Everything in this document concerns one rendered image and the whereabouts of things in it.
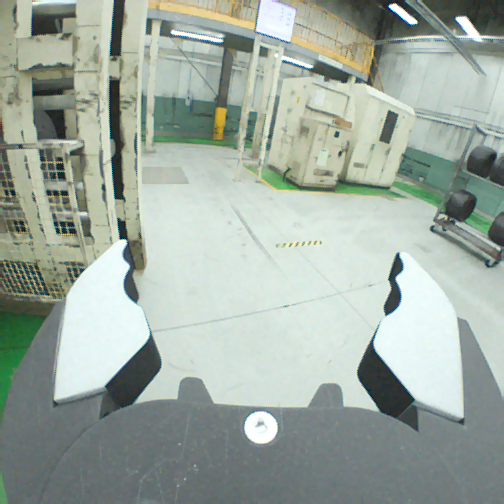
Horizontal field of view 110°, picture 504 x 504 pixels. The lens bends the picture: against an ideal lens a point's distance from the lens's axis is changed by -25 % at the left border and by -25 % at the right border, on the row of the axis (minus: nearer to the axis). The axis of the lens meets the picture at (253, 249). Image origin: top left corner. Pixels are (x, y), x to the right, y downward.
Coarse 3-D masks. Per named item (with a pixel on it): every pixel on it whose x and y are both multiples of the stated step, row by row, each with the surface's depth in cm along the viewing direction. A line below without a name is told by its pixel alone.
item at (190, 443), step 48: (192, 384) 5; (336, 384) 5; (96, 432) 3; (144, 432) 4; (192, 432) 4; (240, 432) 4; (288, 432) 4; (336, 432) 4; (384, 432) 4; (48, 480) 2; (96, 480) 3; (144, 480) 3; (192, 480) 3; (240, 480) 3; (288, 480) 3; (336, 480) 3; (384, 480) 3; (432, 480) 3
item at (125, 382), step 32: (128, 256) 10; (96, 288) 7; (128, 288) 8; (64, 320) 6; (96, 320) 6; (128, 320) 6; (64, 352) 5; (96, 352) 5; (128, 352) 5; (64, 384) 4; (96, 384) 5; (128, 384) 5
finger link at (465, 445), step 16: (464, 320) 6; (464, 336) 6; (464, 352) 5; (480, 352) 5; (464, 368) 5; (480, 368) 5; (464, 384) 5; (480, 384) 4; (496, 384) 4; (464, 400) 4; (480, 400) 4; (496, 400) 4; (400, 416) 5; (416, 416) 4; (432, 416) 4; (464, 416) 4; (480, 416) 4; (496, 416) 4; (432, 432) 4; (448, 432) 4; (464, 432) 4; (480, 432) 3; (496, 432) 3; (448, 448) 3; (464, 448) 3; (480, 448) 3; (496, 448) 3; (464, 464) 3; (480, 464) 3; (496, 464) 3; (464, 480) 3; (480, 480) 3; (496, 480) 3; (480, 496) 2; (496, 496) 2
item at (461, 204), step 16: (480, 144) 306; (480, 160) 276; (496, 160) 256; (480, 176) 292; (496, 176) 260; (448, 192) 331; (464, 192) 316; (448, 208) 335; (464, 208) 314; (432, 224) 365; (448, 224) 359; (464, 224) 322; (496, 224) 264; (480, 240) 325; (496, 240) 270; (496, 256) 268
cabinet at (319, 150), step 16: (304, 128) 387; (320, 128) 368; (336, 128) 379; (304, 144) 394; (320, 144) 385; (336, 144) 397; (304, 160) 399; (320, 160) 403; (336, 160) 416; (288, 176) 449; (304, 176) 408; (320, 176) 422; (336, 176) 437
